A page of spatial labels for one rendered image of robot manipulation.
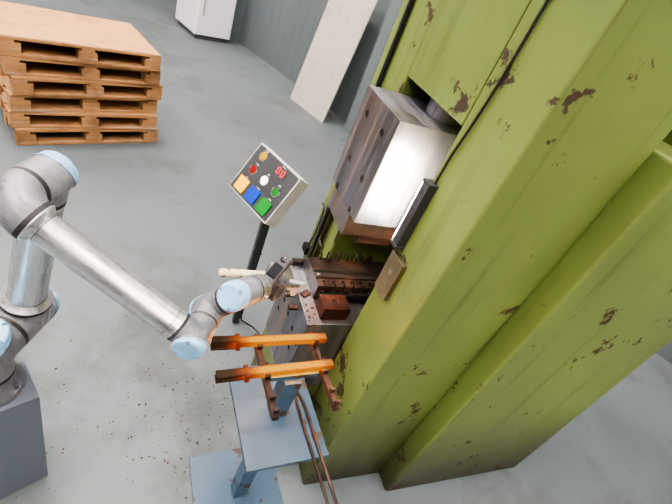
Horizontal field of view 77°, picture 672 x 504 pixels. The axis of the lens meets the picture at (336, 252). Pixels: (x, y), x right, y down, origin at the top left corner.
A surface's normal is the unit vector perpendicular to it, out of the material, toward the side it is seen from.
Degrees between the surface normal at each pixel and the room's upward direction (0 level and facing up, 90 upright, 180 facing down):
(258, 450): 0
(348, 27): 82
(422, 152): 90
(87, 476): 0
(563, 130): 90
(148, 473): 0
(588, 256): 90
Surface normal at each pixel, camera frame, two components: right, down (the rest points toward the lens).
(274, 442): 0.33, -0.75
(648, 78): 0.28, 0.66
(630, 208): -0.90, -0.08
